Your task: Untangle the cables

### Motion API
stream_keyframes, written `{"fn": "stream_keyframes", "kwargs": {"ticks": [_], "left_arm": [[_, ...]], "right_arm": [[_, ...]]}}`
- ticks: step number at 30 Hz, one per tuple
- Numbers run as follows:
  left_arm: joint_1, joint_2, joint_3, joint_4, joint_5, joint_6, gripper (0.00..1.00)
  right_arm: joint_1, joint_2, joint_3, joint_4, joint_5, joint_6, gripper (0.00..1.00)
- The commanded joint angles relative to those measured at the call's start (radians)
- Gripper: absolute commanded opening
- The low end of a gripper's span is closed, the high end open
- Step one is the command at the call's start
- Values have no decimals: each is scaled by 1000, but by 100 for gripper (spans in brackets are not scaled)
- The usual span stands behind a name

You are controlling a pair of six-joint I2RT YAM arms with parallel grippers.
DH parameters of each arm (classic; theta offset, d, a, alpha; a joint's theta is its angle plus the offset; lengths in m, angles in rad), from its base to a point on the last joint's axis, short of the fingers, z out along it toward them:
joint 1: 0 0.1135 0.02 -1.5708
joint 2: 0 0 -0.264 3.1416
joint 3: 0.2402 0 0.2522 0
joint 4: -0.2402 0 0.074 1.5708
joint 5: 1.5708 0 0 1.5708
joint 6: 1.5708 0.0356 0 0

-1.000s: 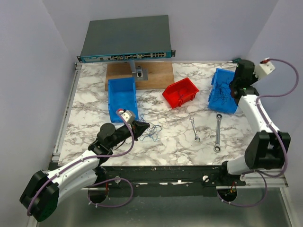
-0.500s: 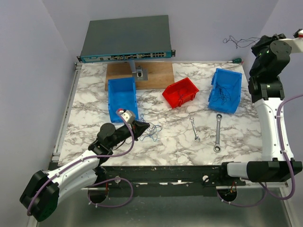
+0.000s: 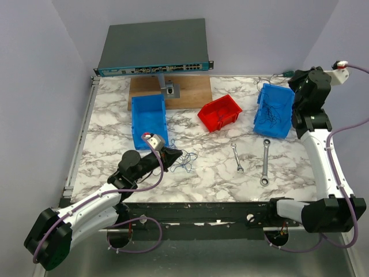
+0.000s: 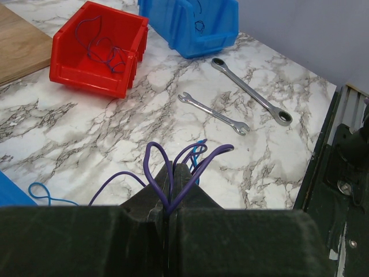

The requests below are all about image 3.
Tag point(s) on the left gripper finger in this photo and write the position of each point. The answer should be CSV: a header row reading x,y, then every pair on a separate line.
x,y
171,165
171,153

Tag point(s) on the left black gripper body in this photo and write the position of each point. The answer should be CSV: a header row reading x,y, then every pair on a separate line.
x,y
150,162

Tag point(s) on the blue plastic bin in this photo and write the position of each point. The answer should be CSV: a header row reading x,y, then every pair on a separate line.
x,y
148,115
274,113

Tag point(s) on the wooden board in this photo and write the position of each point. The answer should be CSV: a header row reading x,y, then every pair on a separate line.
x,y
195,91

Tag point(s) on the green handled screwdriver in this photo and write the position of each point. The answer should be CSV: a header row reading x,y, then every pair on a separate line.
x,y
288,74

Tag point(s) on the left blue plastic bin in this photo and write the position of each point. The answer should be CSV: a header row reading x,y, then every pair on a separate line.
x,y
148,115

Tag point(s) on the grey metal stand bracket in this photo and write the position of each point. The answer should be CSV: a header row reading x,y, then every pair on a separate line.
x,y
168,89

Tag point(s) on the small silver combination wrench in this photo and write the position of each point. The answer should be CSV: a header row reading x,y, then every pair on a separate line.
x,y
240,169

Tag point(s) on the silver ratchet wrench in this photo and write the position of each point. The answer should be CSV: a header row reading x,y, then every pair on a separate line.
x,y
264,181

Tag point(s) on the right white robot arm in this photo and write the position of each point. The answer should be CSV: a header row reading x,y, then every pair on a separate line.
x,y
336,209

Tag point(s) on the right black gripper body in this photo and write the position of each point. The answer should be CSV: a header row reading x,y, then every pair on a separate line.
x,y
296,82

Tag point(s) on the red plastic bin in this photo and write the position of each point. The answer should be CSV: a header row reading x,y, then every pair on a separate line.
x,y
219,113

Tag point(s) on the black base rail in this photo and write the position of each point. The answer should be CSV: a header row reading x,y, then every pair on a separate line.
x,y
195,221

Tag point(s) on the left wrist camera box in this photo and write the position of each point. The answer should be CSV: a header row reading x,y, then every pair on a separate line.
x,y
155,141

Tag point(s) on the aluminium frame rail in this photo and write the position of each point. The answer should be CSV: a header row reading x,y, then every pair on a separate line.
x,y
71,178

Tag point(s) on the grey network switch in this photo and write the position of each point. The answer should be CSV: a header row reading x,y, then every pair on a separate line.
x,y
155,48

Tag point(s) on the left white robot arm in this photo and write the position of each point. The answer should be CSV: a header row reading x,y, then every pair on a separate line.
x,y
54,233

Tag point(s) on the right blue plastic bin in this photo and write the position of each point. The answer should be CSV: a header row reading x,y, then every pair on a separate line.
x,y
274,113

